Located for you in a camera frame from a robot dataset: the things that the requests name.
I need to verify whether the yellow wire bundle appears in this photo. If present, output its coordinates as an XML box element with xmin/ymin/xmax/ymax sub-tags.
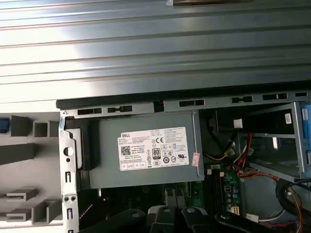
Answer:
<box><xmin>203</xmin><ymin>148</ymin><xmax>235</xmax><ymax>161</ymax></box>

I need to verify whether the black open PC case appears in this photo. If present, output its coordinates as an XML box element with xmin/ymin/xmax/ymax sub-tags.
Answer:
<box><xmin>55</xmin><ymin>91</ymin><xmax>311</xmax><ymax>233</ymax></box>

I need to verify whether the grey parts rack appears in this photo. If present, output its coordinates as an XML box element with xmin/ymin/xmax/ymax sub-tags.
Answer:
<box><xmin>0</xmin><ymin>115</ymin><xmax>64</xmax><ymax>225</ymax></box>

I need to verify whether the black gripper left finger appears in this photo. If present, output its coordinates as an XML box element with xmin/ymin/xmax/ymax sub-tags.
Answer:
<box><xmin>77</xmin><ymin>206</ymin><xmax>177</xmax><ymax>233</ymax></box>

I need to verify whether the black cable bundle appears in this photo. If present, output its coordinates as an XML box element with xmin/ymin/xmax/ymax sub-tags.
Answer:
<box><xmin>276</xmin><ymin>181</ymin><xmax>311</xmax><ymax>233</ymax></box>

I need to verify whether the green motherboard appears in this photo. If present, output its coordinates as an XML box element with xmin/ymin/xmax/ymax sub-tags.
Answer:
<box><xmin>101</xmin><ymin>165</ymin><xmax>243</xmax><ymax>220</ymax></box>

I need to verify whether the black RAM slot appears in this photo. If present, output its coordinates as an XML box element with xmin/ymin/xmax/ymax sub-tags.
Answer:
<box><xmin>207</xmin><ymin>169</ymin><xmax>211</xmax><ymax>214</ymax></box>
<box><xmin>220</xmin><ymin>171</ymin><xmax>225</xmax><ymax>214</ymax></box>
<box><xmin>211</xmin><ymin>169</ymin><xmax>216</xmax><ymax>214</ymax></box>
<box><xmin>215</xmin><ymin>169</ymin><xmax>220</xmax><ymax>214</ymax></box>

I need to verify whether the red and orange wire bundle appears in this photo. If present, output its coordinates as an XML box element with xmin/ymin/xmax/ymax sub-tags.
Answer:
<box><xmin>233</xmin><ymin>132</ymin><xmax>280</xmax><ymax>182</ymax></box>

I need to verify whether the blue drive cage latch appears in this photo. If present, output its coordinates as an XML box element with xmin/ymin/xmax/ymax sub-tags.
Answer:
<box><xmin>300</xmin><ymin>101</ymin><xmax>311</xmax><ymax>170</ymax></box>

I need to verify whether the grey power supply unit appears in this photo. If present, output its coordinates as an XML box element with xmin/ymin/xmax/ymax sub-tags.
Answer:
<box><xmin>65</xmin><ymin>110</ymin><xmax>205</xmax><ymax>190</ymax></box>

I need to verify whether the grey metal drive cage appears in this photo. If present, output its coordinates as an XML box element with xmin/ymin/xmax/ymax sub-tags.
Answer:
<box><xmin>242</xmin><ymin>101</ymin><xmax>311</xmax><ymax>183</ymax></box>

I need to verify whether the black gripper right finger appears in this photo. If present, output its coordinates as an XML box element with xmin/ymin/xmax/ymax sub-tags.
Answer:
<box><xmin>181</xmin><ymin>206</ymin><xmax>277</xmax><ymax>233</ymax></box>

